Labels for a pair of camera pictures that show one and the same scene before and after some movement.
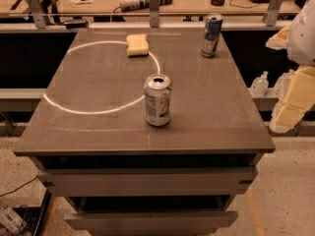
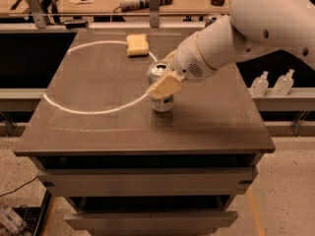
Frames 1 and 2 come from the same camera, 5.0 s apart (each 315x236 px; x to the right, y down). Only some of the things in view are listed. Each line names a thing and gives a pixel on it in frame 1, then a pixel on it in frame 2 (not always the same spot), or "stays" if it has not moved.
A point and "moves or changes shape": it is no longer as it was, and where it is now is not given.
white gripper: x=304 y=38 to x=187 y=60
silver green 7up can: x=157 y=92 moves or changes shape
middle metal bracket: x=154 y=6 stays
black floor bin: x=32 y=217 stays
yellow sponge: x=137 y=45 stays
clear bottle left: x=260 y=86 stays
